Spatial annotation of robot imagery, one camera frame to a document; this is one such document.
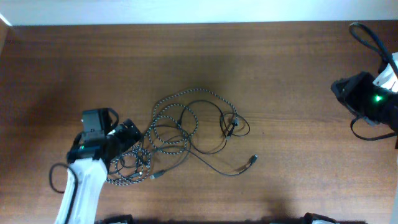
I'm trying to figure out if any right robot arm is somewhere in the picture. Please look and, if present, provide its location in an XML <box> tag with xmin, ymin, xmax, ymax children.
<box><xmin>330</xmin><ymin>72</ymin><xmax>397</xmax><ymax>141</ymax></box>

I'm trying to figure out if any black white braided cable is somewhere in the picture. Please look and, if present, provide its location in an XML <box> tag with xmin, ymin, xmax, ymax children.
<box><xmin>106</xmin><ymin>88</ymin><xmax>239</xmax><ymax>187</ymax></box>

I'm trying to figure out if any thin black cable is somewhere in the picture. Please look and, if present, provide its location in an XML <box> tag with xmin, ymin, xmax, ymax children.
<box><xmin>108</xmin><ymin>99</ymin><xmax>259</xmax><ymax>181</ymax></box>

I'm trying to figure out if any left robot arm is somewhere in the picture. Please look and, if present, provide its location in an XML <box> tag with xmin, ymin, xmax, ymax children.
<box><xmin>50</xmin><ymin>108</ymin><xmax>142</xmax><ymax>223</ymax></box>

